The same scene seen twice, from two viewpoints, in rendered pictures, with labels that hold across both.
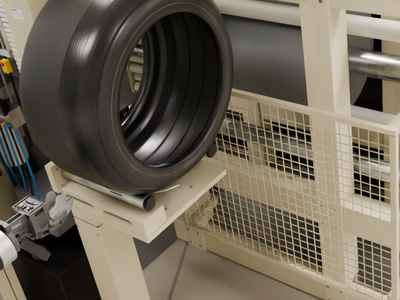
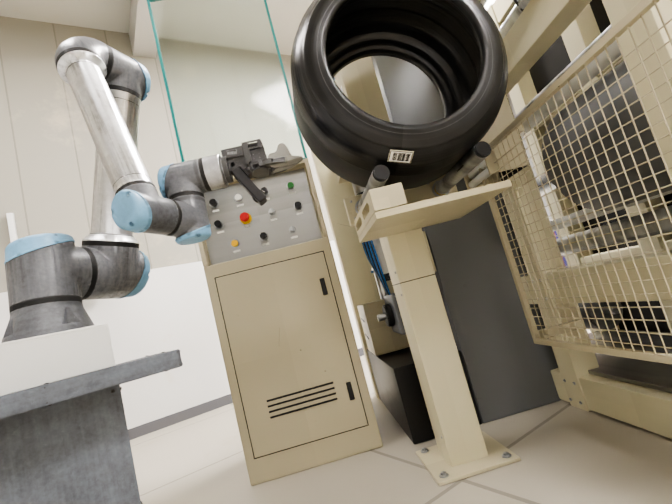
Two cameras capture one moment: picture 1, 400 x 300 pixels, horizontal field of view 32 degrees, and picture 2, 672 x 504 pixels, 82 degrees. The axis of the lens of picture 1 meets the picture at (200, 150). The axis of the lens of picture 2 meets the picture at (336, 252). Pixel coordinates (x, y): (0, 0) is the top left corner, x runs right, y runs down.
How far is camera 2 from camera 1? 1.64 m
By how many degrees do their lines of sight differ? 55
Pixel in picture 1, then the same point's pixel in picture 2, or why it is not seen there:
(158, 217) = (392, 193)
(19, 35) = not seen: hidden behind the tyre
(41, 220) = (257, 156)
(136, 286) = (452, 378)
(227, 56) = (487, 35)
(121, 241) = (430, 312)
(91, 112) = (300, 47)
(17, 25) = not seen: hidden behind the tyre
